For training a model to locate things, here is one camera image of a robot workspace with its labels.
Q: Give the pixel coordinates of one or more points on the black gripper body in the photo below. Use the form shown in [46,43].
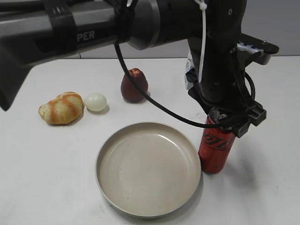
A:
[223,83]

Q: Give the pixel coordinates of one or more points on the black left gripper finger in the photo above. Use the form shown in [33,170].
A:
[255,115]

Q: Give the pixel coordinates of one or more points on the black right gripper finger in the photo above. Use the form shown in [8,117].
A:
[193,93]

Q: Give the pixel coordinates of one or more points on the red cola can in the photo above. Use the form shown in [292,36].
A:
[215,147]

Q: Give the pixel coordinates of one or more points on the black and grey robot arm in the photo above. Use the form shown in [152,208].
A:
[37,31]

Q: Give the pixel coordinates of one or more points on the beige round plate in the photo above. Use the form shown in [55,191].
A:
[147,170]

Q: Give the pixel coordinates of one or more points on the small white milk carton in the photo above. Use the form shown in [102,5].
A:
[189,66]

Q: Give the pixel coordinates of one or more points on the dark red wax apple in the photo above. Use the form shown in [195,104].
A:
[128,91]

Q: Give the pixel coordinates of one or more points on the white zip tie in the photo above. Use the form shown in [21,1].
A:
[202,7]

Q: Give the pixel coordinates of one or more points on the white peeled egg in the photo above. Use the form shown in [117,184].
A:
[95,102]

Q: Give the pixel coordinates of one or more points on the striped bread roll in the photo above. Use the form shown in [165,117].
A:
[64,109]

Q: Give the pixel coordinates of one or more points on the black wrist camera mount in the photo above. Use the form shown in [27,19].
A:
[251,49]

